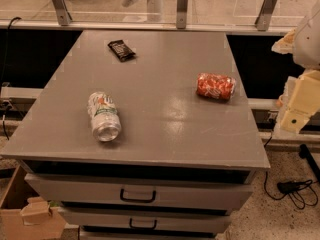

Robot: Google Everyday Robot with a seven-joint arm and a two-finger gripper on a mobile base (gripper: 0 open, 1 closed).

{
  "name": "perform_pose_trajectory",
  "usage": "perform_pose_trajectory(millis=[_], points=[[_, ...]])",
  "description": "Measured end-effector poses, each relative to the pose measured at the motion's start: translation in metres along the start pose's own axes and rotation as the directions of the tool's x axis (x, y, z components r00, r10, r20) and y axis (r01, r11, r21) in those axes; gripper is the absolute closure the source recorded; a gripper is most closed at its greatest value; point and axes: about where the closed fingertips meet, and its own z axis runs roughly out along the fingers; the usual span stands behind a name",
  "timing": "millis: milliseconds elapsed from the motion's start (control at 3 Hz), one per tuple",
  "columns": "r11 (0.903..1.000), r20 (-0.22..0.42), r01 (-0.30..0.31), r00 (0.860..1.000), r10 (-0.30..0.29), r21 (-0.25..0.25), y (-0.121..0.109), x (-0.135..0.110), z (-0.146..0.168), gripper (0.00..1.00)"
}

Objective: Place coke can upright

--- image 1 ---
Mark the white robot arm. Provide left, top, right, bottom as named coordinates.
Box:
left=271, top=1, right=320, bottom=133

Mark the left metal bracket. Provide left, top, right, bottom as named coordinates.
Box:
left=52, top=0, right=71, bottom=26

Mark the metal bracket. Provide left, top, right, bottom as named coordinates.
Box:
left=255, top=0, right=278, bottom=31
left=176, top=0, right=188, bottom=29
left=52, top=0, right=71, bottom=26

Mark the brown cardboard box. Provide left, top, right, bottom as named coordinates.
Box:
left=0, top=167, right=66, bottom=240

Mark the middle grey drawer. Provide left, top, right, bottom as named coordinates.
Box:
left=59, top=207, right=231, bottom=234

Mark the grey drawer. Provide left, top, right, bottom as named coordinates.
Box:
left=59, top=207, right=231, bottom=234
left=25, top=173, right=252, bottom=213

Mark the black cable at left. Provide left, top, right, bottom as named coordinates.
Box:
left=0, top=16, right=22, bottom=141

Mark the black snack packet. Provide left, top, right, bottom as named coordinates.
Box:
left=108, top=40, right=136, bottom=62

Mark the grey drawer cabinet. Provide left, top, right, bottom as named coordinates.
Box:
left=2, top=31, right=269, bottom=240

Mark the middle metal bracket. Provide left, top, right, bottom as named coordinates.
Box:
left=176, top=0, right=188, bottom=29

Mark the black drawer handle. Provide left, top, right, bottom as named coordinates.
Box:
left=119, top=188, right=157, bottom=203
left=129, top=218, right=158, bottom=230

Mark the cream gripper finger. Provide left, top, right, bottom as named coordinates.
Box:
left=280, top=70, right=320, bottom=133
left=271, top=29, right=296, bottom=54

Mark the silver green soda can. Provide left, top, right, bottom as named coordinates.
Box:
left=87, top=92, right=122, bottom=142

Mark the right metal bracket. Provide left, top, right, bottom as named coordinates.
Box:
left=255, top=0, right=278, bottom=31

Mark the black middle drawer handle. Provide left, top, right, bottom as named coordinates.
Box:
left=129, top=218, right=158, bottom=230

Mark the red coke can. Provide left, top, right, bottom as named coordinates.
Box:
left=196, top=73, right=236, bottom=101

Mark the black top drawer handle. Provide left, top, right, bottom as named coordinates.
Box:
left=119, top=188, right=157, bottom=203

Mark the top grey drawer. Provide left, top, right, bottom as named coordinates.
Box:
left=25, top=173, right=252, bottom=213

